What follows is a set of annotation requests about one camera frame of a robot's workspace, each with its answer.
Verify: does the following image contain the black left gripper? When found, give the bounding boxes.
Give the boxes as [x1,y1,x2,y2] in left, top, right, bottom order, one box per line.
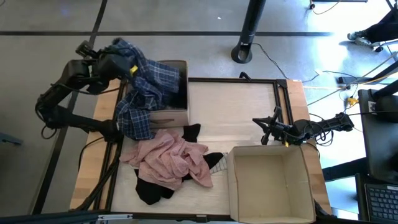
[98,52,139,82]

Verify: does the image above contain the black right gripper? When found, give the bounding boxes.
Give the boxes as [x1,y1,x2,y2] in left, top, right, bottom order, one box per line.
[252,106,301,146]

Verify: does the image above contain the blue plaid shirt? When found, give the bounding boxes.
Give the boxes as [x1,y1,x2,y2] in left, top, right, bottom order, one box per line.
[111,37,182,141]

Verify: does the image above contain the white striped cloth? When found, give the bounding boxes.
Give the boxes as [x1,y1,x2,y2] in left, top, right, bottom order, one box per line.
[208,152,229,175]

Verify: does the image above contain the pink waffle cloth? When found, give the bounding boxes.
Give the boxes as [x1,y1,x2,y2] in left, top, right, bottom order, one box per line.
[119,129,215,191]

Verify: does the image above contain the black desk leg bar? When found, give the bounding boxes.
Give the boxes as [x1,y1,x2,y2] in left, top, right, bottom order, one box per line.
[322,157,369,182]

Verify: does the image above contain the black pole with round base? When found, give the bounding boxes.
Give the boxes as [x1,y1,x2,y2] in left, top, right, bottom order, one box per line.
[231,0,268,65]

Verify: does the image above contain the person's shoe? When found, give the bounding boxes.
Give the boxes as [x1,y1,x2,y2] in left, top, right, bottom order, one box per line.
[347,30,374,48]

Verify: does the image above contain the blue floor object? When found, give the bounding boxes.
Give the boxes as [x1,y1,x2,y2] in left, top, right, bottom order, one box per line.
[0,132,24,146]

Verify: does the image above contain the black garment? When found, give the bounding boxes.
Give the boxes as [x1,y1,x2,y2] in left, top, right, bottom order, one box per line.
[134,123,224,206]

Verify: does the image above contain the black keyboard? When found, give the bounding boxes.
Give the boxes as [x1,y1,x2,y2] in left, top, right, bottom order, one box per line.
[364,183,398,223]

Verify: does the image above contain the person's leg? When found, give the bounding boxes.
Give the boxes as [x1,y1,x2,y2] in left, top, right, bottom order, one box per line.
[365,8,398,45]

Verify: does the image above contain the black metal crossbar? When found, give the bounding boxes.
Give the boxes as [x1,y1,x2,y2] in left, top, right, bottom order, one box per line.
[0,210,234,224]

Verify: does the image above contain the black metal table frame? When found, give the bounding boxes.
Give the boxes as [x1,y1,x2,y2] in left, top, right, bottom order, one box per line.
[104,77,295,218]

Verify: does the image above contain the black floor cable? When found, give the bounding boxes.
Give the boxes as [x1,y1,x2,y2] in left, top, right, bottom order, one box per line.
[251,42,292,80]

